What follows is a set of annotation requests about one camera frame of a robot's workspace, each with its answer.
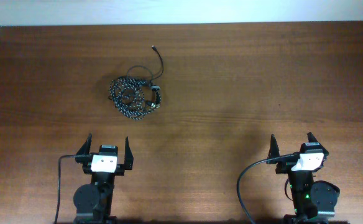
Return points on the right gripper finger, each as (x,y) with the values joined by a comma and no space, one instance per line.
(312,140)
(273,150)

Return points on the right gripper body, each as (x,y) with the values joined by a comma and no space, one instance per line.
(284,168)

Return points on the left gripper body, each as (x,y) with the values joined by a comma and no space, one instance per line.
(124,167)

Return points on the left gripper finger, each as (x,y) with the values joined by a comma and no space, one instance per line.
(85,148)
(128,158)

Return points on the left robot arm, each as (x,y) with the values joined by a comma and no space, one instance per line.
(93,201)

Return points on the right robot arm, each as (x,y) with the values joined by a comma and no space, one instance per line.
(313,201)

